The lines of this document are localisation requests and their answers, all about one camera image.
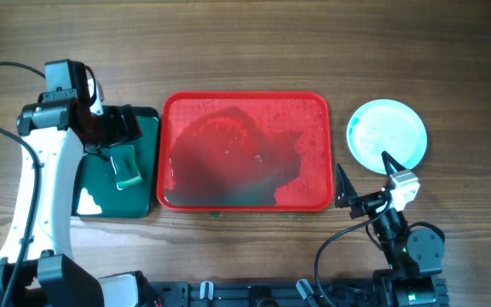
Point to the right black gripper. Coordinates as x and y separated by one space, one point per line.
349 196

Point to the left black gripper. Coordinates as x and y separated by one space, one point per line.
121 133

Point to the green yellow sponge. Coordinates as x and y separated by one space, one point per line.
126 170

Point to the white plate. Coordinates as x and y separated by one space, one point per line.
386 125

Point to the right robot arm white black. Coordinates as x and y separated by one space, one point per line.
414 252

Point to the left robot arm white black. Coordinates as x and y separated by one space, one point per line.
36 262

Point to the dark green tray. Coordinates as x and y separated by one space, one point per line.
95 192

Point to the red plastic tray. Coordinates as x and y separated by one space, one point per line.
245 151

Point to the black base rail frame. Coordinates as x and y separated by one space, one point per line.
271 292

